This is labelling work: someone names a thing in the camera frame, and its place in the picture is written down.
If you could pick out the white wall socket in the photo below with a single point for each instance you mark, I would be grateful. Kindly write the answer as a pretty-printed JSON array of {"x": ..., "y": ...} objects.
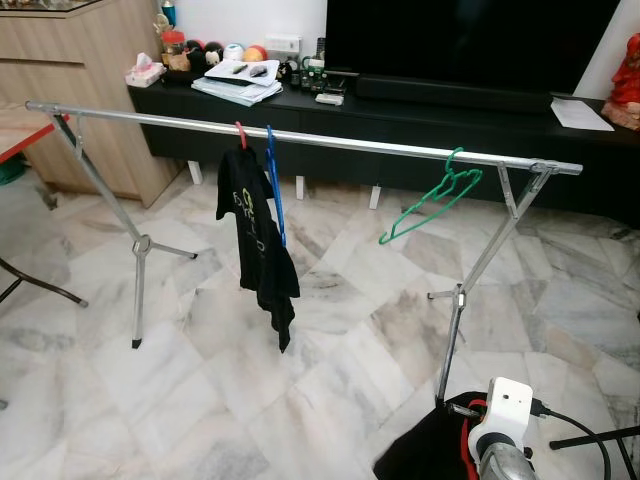
[{"x": 283, "y": 45}]

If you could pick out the red laughing Buddha statue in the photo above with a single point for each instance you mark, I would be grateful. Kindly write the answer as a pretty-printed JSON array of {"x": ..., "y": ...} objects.
[{"x": 625, "y": 90}]

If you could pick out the blue plastic hanger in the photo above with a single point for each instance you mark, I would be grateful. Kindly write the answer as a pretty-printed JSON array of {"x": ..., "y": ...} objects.
[{"x": 277, "y": 200}]

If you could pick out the light wooden cabinet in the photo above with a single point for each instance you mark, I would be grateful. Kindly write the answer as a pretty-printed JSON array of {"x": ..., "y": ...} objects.
[{"x": 60, "y": 50}]

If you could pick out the black fonemax print t-shirt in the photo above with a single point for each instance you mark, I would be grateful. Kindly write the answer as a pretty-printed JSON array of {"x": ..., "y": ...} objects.
[{"x": 260, "y": 250}]

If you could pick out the red-lidded glass jar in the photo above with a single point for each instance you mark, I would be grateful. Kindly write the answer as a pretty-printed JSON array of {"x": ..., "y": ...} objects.
[{"x": 175, "y": 50}]

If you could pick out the silver metal clothes rack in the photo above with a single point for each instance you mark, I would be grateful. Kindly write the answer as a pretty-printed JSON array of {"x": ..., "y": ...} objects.
[{"x": 350, "y": 141}]

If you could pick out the gold blue trophy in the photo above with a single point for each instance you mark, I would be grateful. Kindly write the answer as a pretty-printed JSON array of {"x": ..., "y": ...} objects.
[{"x": 164, "y": 15}]

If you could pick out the orange ball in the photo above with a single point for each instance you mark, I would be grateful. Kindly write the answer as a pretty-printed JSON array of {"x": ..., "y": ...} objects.
[{"x": 256, "y": 52}]

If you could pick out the black metal chair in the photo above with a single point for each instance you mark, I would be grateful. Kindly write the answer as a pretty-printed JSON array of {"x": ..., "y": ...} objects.
[{"x": 50, "y": 290}]

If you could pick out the black folding chair white dot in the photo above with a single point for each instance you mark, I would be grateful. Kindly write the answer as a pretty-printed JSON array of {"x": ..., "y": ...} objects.
[{"x": 600, "y": 435}]

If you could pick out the green plastic hanger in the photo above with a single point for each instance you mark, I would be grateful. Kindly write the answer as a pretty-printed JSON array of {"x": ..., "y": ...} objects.
[{"x": 381, "y": 239}]

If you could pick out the red plastic hanger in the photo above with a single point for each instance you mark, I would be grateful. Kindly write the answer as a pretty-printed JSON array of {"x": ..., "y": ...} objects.
[{"x": 240, "y": 133}]

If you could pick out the white paper sheet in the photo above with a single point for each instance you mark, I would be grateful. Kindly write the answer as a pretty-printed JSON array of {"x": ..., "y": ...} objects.
[{"x": 580, "y": 113}]

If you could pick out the white rectangular tray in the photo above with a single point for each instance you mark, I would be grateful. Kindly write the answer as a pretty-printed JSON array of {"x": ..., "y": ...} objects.
[{"x": 222, "y": 70}]

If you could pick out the stack of white papers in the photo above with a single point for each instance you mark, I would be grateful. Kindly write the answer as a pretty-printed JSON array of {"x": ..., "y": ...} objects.
[{"x": 235, "y": 94}]

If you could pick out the pink tissue box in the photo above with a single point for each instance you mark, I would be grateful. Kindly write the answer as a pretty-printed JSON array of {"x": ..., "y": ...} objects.
[{"x": 145, "y": 75}]

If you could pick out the black flat television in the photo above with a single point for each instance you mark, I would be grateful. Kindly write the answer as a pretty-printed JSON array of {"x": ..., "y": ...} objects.
[{"x": 470, "y": 40}]

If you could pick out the black garment red stripe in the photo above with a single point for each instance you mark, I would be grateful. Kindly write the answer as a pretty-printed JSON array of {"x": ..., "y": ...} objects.
[{"x": 420, "y": 455}]

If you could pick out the marble table red edge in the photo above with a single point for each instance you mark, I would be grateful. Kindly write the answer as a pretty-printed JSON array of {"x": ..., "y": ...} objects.
[{"x": 20, "y": 135}]

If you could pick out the black soundbar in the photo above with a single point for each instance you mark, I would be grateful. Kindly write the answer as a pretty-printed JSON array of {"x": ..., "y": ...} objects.
[{"x": 450, "y": 93}]

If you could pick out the white blue ball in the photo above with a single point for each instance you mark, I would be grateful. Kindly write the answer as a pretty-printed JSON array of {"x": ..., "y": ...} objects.
[{"x": 234, "y": 52}]

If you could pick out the small white box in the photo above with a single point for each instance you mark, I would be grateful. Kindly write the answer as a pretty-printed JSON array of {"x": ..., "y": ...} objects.
[{"x": 330, "y": 98}]

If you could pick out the black television console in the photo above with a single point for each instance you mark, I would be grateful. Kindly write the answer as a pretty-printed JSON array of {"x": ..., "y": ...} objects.
[{"x": 600, "y": 180}]

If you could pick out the black ball white face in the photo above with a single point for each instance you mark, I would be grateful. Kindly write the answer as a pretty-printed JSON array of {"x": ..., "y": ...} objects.
[{"x": 214, "y": 50}]

